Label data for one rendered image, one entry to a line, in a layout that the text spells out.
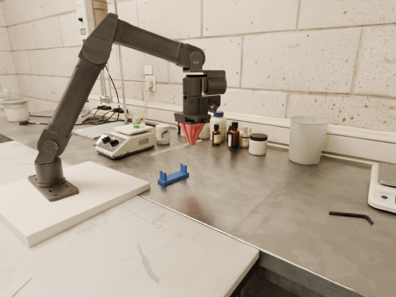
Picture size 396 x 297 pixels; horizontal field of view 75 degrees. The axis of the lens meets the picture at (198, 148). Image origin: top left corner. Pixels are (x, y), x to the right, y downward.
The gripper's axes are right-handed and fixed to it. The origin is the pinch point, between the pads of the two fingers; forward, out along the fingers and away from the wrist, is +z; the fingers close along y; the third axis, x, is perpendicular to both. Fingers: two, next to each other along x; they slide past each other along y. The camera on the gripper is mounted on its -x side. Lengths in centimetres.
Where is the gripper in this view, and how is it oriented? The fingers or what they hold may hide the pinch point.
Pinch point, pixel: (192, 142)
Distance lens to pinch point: 80.9
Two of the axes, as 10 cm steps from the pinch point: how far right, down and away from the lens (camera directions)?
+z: -0.1, 9.5, 3.0
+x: -7.1, 2.1, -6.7
